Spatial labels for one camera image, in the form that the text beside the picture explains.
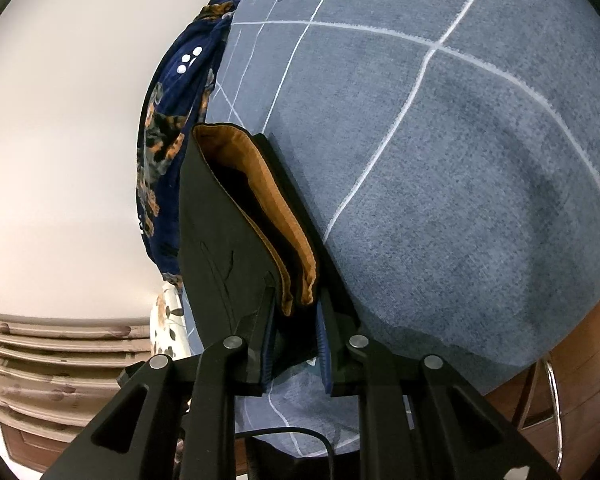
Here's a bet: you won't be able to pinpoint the white floral pillow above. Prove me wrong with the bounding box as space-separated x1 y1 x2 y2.
149 280 203 361

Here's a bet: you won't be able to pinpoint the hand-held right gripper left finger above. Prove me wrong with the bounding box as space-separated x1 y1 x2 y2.
40 280 277 480

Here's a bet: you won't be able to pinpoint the brown wooden cabinet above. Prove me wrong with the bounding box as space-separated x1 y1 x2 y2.
485 270 600 480

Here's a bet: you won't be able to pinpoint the brown ribbed moulding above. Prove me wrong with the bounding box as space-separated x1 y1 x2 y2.
0 310 153 461

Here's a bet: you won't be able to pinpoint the metal cabinet handle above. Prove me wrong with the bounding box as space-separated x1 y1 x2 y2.
542 357 567 473

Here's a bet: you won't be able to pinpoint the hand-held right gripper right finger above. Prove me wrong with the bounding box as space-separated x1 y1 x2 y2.
319 291 562 480

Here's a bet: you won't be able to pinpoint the navy floral blanket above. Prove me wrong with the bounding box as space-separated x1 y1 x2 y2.
136 0 243 291

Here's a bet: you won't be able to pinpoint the grey checked bedsheet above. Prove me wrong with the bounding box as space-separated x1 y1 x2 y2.
185 0 600 461

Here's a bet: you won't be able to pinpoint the black pants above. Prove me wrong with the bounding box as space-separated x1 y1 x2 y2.
177 122 366 396

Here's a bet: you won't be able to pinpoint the black cable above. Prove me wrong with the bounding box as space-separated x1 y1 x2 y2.
235 427 337 480

